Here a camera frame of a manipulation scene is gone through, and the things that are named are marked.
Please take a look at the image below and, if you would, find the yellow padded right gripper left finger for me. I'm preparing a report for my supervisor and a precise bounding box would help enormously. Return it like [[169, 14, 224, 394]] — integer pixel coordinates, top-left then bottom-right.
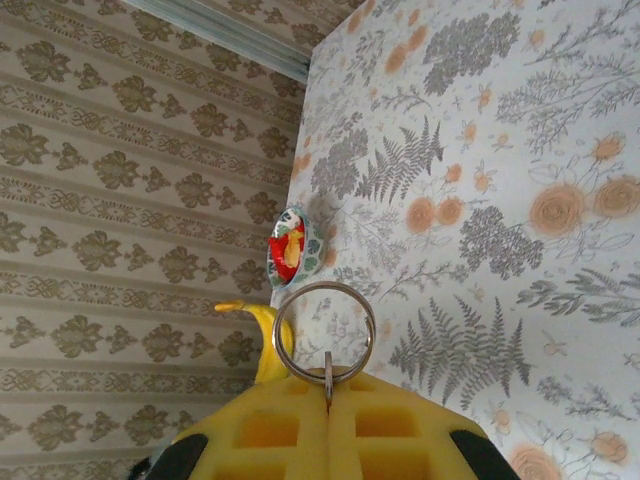
[[164, 368, 332, 480]]

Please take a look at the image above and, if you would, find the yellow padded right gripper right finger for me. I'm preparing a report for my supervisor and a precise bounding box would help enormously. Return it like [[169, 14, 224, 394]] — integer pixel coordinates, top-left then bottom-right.
[[329, 370, 509, 480]]

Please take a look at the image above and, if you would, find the silver split key ring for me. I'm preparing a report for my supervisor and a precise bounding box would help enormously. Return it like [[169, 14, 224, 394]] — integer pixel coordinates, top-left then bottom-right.
[[271, 282, 377, 382]]

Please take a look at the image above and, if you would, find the yellow banana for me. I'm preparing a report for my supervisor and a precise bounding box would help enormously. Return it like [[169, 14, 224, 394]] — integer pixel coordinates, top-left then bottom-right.
[[214, 298, 297, 387]]

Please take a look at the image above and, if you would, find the red item in bowl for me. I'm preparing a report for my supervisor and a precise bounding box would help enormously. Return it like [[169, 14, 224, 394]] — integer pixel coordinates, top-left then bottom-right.
[[268, 232, 301, 284]]

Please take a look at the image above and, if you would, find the yellow item in bowl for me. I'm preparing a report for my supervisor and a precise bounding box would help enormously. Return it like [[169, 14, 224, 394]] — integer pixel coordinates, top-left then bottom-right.
[[282, 227, 306, 269]]

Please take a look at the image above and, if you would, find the red and yellow toy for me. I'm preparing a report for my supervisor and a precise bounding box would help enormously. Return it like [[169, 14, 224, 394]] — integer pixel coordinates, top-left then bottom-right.
[[267, 203, 327, 292]]

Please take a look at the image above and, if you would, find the floral tablecloth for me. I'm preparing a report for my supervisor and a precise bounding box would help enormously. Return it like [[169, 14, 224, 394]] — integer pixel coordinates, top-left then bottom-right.
[[269, 0, 640, 480]]

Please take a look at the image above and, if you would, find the aluminium frame post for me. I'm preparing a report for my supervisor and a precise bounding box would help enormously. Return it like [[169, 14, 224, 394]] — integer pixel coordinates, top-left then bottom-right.
[[124, 0, 312, 84]]

